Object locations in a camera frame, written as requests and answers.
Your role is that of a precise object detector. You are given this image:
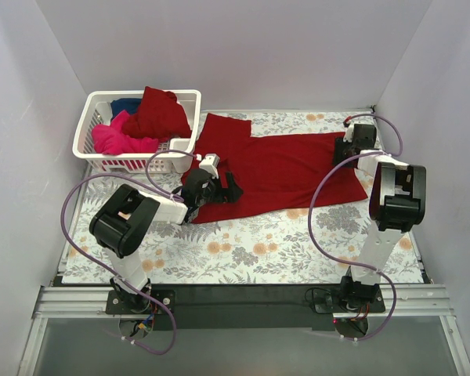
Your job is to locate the dark red shirt in basket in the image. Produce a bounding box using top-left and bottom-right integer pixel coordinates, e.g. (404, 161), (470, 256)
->
(122, 86), (192, 139)

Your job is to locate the red t shirt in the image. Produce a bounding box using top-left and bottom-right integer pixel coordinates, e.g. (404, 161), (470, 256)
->
(190, 113), (369, 225)

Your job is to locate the white plastic laundry basket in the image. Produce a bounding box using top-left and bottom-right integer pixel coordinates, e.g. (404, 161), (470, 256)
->
(72, 87), (201, 173)

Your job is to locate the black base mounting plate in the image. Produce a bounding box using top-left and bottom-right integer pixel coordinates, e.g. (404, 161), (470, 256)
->
(104, 284), (387, 332)

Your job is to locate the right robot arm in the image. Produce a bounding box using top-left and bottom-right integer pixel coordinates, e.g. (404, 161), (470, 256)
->
(333, 120), (426, 312)

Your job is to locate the floral patterned table mat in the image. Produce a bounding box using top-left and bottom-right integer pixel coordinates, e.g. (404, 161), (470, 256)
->
(59, 110), (424, 284)

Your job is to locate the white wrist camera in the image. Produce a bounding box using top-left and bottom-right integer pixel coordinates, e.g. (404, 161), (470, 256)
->
(343, 116), (355, 143)
(199, 154), (220, 178)

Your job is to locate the blue shirt in basket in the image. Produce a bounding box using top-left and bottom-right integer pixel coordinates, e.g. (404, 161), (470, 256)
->
(110, 98), (142, 117)

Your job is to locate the pink shirt in basket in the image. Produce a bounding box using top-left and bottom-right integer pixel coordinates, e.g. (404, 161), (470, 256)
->
(91, 110), (160, 155)

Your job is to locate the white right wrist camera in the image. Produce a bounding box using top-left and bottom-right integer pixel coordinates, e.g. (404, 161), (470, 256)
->
(343, 116), (355, 143)

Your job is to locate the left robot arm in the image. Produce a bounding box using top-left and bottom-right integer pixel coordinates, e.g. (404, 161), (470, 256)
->
(89, 154), (244, 313)

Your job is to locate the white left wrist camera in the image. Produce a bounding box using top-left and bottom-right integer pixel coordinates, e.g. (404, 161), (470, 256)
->
(199, 154), (220, 178)

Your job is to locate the aluminium frame rail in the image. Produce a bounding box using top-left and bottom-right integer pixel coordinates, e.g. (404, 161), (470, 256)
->
(19, 284), (470, 375)

